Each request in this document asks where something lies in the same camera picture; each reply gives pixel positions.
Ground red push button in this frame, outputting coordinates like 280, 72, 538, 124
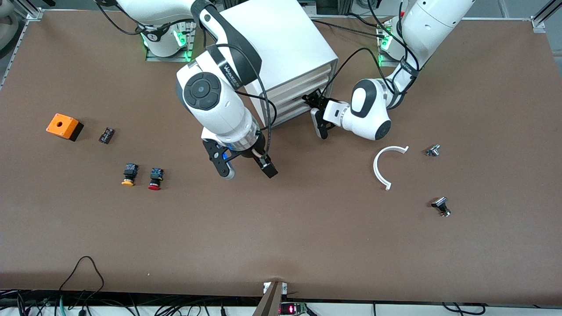
148, 167, 164, 191

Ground yellow push button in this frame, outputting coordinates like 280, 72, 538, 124
121, 163, 139, 187

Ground white curved plastic arc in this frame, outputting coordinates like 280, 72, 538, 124
373, 145, 410, 191

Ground circuit board with red display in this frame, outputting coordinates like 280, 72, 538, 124
280, 302, 309, 316

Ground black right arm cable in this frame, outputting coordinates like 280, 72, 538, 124
96, 0, 278, 158

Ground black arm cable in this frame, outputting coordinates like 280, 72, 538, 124
324, 0, 423, 104
96, 0, 278, 158

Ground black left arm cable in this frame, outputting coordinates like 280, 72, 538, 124
324, 0, 423, 104

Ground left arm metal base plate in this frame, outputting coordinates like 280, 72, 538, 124
378, 22, 404, 68

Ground long black table cable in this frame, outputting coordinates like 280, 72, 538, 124
311, 19, 387, 39

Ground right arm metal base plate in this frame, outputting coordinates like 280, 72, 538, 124
146, 22, 194, 62

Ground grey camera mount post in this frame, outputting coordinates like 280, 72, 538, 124
252, 281, 288, 316

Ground orange button enclosure box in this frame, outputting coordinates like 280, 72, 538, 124
46, 113, 84, 142

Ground black looped table cable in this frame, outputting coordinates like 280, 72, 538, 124
57, 256, 106, 292

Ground aluminium frame profile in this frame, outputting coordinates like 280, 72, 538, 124
530, 0, 562, 34
12, 0, 45, 22

